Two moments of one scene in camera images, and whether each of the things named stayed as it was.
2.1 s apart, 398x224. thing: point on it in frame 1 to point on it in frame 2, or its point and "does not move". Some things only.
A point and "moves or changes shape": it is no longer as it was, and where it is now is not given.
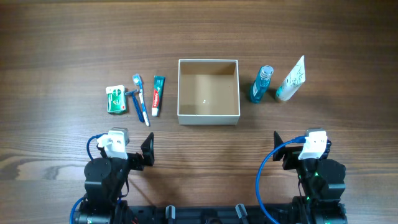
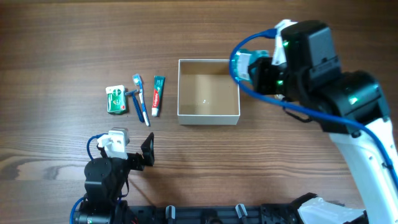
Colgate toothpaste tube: [158, 84] does not move
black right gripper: [289, 159] to [259, 75]
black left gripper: [137, 161] does not move
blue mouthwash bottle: [261, 83] moves or changes shape
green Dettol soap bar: [116, 101] does not move
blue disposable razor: [132, 93] does not move
